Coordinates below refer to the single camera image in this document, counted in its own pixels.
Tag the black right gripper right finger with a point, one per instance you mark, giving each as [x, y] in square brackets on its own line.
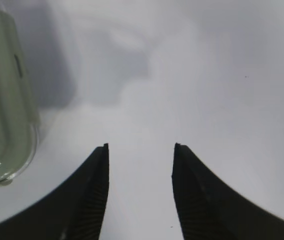
[208, 209]

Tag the green lidded glass container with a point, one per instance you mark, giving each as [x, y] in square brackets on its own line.
[19, 116]

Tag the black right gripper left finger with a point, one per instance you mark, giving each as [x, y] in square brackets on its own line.
[75, 210]

